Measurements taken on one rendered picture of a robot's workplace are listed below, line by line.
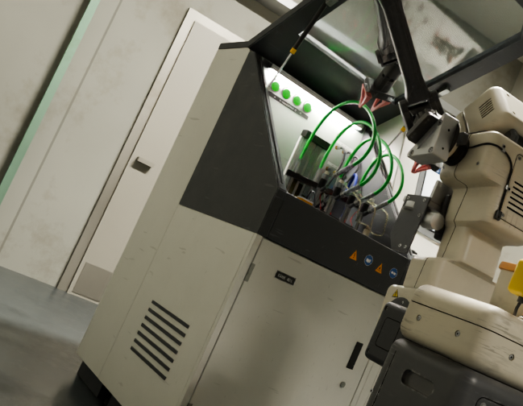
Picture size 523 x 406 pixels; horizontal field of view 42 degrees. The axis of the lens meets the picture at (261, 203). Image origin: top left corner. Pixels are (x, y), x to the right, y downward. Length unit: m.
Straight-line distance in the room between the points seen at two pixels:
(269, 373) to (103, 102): 2.94
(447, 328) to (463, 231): 0.44
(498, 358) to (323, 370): 1.18
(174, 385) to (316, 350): 0.50
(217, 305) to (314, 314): 0.36
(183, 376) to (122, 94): 2.98
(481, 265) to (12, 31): 3.68
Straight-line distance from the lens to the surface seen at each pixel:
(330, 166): 2.92
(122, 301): 2.70
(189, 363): 2.18
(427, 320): 1.41
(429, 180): 2.99
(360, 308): 2.45
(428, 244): 2.97
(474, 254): 1.76
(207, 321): 2.17
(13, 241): 4.79
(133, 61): 4.88
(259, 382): 2.28
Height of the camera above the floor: 0.70
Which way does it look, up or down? 5 degrees up
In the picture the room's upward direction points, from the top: 24 degrees clockwise
